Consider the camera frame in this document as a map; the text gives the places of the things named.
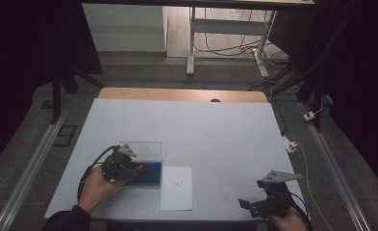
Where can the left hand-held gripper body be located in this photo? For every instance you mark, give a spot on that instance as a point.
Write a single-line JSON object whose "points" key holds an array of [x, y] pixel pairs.
{"points": [[117, 166]]}

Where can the black curtain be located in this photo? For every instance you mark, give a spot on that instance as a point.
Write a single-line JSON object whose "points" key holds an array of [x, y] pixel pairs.
{"points": [[23, 57], [363, 80]]}

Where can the white table cover sheet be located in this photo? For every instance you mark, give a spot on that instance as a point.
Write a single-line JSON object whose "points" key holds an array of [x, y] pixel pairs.
{"points": [[193, 128]]}

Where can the person's left hand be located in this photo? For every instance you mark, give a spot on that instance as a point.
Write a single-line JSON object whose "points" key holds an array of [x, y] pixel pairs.
{"points": [[95, 189]]}

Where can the aluminium floor rail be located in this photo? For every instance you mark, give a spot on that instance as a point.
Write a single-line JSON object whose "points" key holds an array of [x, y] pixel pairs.
{"points": [[334, 170], [29, 166]]}

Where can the small white plug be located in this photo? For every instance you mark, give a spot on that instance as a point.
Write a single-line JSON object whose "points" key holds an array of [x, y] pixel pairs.
{"points": [[309, 115]]}

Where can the white power adapter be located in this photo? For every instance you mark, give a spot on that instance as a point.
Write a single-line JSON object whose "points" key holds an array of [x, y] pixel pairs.
{"points": [[289, 145]]}

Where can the blue ink pad clear-lid case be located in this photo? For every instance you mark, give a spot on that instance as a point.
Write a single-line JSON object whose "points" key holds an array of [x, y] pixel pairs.
{"points": [[153, 174]]}

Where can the black table grommet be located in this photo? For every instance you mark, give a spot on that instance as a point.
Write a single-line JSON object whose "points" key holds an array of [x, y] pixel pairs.
{"points": [[215, 100]]}

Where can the black tripod stand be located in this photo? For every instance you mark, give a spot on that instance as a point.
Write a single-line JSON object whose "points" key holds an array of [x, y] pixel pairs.
{"points": [[56, 96]]}

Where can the black floor socket plate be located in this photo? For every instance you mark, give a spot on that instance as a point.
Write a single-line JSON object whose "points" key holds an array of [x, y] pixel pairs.
{"points": [[64, 135]]}

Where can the person's right hand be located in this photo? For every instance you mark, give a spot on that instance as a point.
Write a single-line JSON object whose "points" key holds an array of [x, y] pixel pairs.
{"points": [[290, 223]]}

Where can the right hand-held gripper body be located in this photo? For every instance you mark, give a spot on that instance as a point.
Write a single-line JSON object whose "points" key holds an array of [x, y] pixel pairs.
{"points": [[278, 202]]}

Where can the white paper sheet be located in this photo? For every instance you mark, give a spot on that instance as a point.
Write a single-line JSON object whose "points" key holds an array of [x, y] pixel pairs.
{"points": [[176, 197]]}

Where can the white desk frame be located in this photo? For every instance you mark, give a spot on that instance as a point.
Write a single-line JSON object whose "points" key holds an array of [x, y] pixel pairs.
{"points": [[228, 27]]}

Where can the white cabinet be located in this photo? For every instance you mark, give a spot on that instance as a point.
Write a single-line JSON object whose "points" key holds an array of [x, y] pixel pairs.
{"points": [[124, 29]]}

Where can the black metal stand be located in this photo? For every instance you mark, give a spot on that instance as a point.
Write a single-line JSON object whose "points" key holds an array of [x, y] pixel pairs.
{"points": [[314, 80]]}

